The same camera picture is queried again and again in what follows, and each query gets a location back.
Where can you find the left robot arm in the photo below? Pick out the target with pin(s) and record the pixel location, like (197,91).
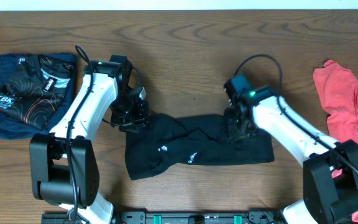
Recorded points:
(63,165)

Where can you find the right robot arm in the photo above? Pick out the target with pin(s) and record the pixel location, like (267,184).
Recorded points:
(330,167)

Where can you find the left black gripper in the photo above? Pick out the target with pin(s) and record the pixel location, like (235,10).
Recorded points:
(132,123)

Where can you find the folded black patterned jersey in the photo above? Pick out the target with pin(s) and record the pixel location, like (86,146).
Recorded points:
(36,89)

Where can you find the black polo shirt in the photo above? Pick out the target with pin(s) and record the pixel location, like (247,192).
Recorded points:
(198,140)

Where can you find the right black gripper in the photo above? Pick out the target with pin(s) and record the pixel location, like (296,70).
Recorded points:
(233,132)

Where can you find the folded navy shirt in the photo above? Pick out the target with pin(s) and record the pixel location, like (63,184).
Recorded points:
(10,129)

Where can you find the black mounting rail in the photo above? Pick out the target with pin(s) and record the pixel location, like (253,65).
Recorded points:
(252,217)

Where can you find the red t-shirt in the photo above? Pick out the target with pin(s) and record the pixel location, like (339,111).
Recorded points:
(337,89)

